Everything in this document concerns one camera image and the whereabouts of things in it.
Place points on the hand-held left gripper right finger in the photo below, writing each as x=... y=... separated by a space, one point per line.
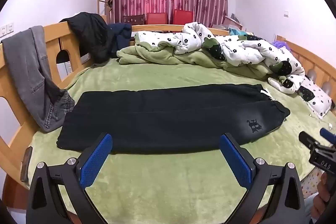
x=235 y=162

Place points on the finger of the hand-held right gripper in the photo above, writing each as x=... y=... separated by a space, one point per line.
x=305 y=138
x=327 y=134

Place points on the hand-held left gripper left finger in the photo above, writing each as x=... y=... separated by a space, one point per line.
x=96 y=159

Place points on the black pants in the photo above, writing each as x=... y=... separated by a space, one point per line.
x=168 y=119

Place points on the person's right hand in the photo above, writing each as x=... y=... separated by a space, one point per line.
x=324 y=196

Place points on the star printed sheet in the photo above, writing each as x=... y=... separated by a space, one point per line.
x=312 y=183

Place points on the white floral pillow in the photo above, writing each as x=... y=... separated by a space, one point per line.
x=319 y=100

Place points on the green bed blanket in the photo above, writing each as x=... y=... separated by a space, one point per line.
x=162 y=182

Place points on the black phone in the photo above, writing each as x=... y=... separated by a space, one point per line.
x=26 y=165

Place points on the purple fluffy thing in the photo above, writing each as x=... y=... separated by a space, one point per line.
x=281 y=45

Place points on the white floral quilt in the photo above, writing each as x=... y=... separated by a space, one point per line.
x=252 y=50

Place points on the crumpled green fleece blanket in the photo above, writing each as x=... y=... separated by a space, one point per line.
x=157 y=54

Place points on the grey jeans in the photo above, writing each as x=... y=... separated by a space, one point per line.
x=23 y=61

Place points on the teal bag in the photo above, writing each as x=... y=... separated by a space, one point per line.
x=236 y=31

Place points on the navy garment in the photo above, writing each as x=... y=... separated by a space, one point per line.
x=122 y=32

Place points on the black jacket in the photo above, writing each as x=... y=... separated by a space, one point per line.
x=89 y=29

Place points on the dark wooden chair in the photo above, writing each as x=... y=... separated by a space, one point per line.
x=134 y=19

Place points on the wooden coat rack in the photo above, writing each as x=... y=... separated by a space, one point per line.
x=100 y=7

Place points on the red chair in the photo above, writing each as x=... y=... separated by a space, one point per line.
x=156 y=18
x=183 y=16

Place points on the white wall switch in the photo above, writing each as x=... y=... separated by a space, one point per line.
x=286 y=13

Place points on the wooden bed frame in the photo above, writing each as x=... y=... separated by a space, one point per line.
x=52 y=37

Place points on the white wall socket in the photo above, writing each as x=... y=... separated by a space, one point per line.
x=2 y=31
x=10 y=28

